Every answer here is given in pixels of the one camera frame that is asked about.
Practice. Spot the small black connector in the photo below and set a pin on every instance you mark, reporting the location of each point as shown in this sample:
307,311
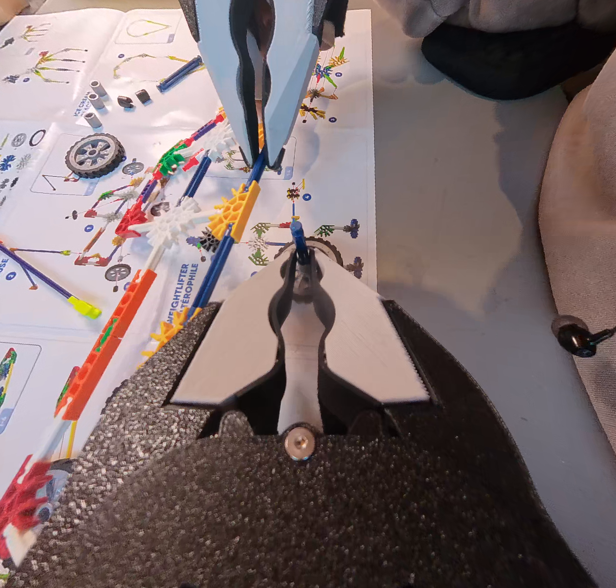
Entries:
125,101
142,96

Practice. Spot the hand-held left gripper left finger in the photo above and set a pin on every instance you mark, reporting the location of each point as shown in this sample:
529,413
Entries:
226,357

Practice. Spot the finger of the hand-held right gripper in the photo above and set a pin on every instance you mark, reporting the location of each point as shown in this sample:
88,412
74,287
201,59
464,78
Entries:
221,30
294,39

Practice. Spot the printed instruction sheet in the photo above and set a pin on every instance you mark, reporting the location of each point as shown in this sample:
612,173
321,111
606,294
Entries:
58,222

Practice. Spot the colourful construction toy model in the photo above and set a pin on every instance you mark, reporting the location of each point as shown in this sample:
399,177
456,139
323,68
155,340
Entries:
106,342

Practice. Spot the black rounded object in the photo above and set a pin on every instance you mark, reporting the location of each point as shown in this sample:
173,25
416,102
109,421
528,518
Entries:
520,63

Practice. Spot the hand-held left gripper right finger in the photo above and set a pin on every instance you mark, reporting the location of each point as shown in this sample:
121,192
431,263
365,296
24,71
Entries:
371,357

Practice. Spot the small black toy wheel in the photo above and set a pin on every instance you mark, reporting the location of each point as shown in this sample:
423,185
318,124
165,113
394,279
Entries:
94,155
327,253

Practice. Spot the grey desk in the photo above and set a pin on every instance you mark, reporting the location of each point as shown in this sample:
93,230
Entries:
462,261

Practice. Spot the blue rod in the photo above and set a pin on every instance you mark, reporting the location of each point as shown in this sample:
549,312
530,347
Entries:
299,241
180,73

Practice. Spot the blue rod V-shaped assembly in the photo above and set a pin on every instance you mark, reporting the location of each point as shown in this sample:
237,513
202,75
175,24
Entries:
43,285

